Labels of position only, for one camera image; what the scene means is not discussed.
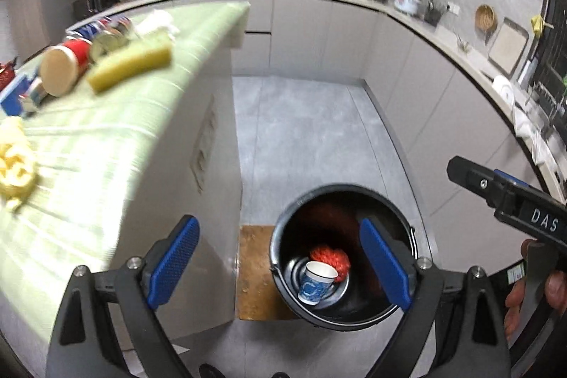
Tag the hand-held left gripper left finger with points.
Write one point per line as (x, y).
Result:
(173, 263)

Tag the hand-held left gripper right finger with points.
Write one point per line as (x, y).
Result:
(384, 267)

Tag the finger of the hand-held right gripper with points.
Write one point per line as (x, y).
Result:
(509, 178)
(471, 181)

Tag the black plastic bucket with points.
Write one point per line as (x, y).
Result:
(319, 205)

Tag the blue cloth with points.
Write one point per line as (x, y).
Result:
(11, 97)

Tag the blue soda can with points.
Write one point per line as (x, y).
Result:
(95, 28)

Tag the person's right hand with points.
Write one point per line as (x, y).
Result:
(514, 309)

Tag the white dish towel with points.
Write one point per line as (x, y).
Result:
(536, 139)

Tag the red mesh scrubber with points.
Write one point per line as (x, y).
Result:
(332, 256)

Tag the blue patterned paper cup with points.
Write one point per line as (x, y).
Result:
(316, 285)

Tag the brown cardboard mat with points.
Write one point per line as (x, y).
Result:
(254, 271)

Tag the white plate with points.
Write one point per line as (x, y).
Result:
(503, 90)

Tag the black dish rack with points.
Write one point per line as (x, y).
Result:
(553, 63)

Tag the grey baking tray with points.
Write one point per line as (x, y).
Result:
(507, 48)

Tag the grey lower kitchen cabinets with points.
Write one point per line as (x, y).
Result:
(398, 63)

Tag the white kitchen island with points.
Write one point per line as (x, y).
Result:
(186, 116)

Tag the green checked tablecloth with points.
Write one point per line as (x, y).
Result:
(110, 130)

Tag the yellow hanging cloth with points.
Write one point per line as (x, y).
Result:
(538, 25)

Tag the round bamboo basket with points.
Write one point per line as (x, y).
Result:
(486, 18)

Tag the black utensil holder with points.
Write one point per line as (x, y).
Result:
(433, 15)

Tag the yellow crumpled wrapper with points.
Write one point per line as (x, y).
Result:
(15, 165)

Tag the yellow sponge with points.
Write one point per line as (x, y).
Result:
(128, 63)

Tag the red cylindrical container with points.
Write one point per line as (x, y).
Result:
(62, 68)

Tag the white crumpled tissue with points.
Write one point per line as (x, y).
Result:
(155, 23)

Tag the black microwave oven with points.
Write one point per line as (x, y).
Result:
(95, 1)

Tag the white wall outlet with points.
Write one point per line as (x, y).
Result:
(453, 8)

